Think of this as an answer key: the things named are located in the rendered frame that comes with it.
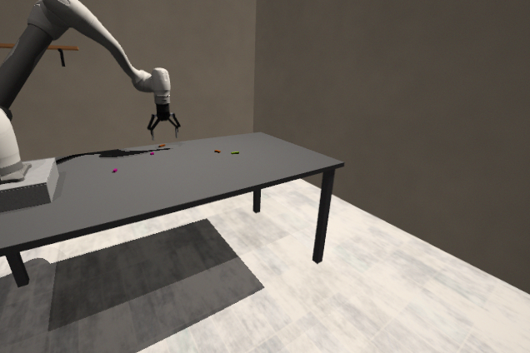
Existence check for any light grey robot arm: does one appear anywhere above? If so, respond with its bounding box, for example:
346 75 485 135
0 0 170 185

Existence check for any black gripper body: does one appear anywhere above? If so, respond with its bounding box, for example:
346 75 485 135
156 104 171 121

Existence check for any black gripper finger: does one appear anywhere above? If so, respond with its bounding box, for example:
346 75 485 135
165 113 181 138
147 114 163 141

